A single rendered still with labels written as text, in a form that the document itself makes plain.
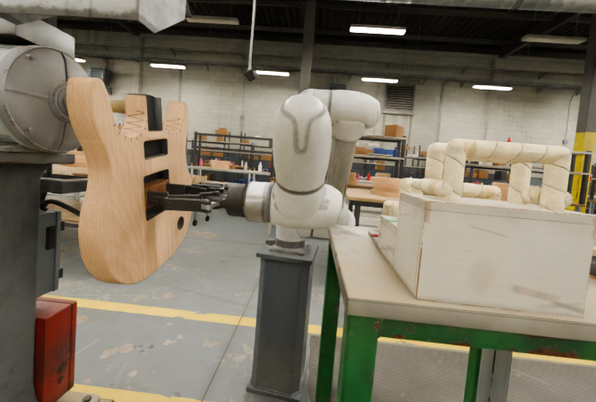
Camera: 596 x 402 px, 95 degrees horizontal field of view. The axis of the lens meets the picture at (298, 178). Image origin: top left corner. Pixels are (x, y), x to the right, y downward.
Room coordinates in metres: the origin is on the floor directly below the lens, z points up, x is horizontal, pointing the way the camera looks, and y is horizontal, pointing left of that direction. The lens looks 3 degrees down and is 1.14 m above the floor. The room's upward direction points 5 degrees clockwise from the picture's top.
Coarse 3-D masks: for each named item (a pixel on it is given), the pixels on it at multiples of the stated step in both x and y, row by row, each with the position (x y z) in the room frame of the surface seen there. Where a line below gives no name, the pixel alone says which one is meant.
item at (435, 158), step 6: (432, 150) 0.55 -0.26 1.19; (438, 150) 0.55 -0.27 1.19; (432, 156) 0.55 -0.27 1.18; (438, 156) 0.55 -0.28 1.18; (432, 162) 0.55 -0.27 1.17; (438, 162) 0.55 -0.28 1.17; (426, 168) 0.56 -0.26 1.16; (432, 168) 0.55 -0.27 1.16; (438, 168) 0.55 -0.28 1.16; (426, 174) 0.56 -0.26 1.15; (432, 174) 0.55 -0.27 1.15; (438, 174) 0.55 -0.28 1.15
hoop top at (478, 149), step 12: (456, 144) 0.47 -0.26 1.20; (468, 144) 0.46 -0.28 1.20; (480, 144) 0.46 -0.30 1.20; (492, 144) 0.46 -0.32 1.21; (504, 144) 0.46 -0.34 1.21; (516, 144) 0.46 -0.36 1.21; (528, 144) 0.47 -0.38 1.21; (468, 156) 0.47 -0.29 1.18; (480, 156) 0.47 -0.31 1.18; (492, 156) 0.47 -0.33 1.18; (504, 156) 0.46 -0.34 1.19; (516, 156) 0.46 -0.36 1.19; (528, 156) 0.46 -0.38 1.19; (540, 156) 0.46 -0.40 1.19; (552, 156) 0.45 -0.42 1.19; (564, 156) 0.45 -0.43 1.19
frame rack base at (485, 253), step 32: (416, 224) 0.49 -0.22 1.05; (448, 224) 0.45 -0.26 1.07; (480, 224) 0.45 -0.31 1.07; (512, 224) 0.45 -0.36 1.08; (544, 224) 0.44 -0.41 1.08; (576, 224) 0.44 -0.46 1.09; (416, 256) 0.47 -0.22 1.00; (448, 256) 0.45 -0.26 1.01; (480, 256) 0.45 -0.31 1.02; (512, 256) 0.45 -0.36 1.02; (544, 256) 0.44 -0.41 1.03; (576, 256) 0.44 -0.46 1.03; (416, 288) 0.46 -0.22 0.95; (448, 288) 0.45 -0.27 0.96; (480, 288) 0.45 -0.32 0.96; (512, 288) 0.45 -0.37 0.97; (544, 288) 0.44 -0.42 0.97; (576, 288) 0.44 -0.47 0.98
